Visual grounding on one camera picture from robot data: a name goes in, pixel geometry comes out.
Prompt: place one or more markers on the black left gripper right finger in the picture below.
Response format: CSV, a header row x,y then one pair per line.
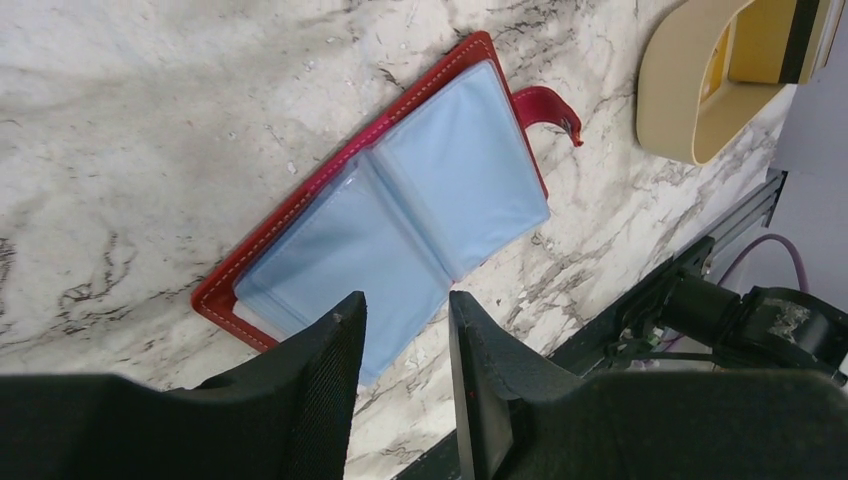
x,y
743,424

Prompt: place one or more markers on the red leather card holder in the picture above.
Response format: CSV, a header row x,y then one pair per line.
x,y
421,197

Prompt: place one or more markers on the aluminium frame rail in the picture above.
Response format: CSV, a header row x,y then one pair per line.
x,y
754,209

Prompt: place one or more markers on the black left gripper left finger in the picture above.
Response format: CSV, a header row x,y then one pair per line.
x,y
284,414

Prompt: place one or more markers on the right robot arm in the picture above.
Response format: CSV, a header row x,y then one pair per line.
x,y
679,315

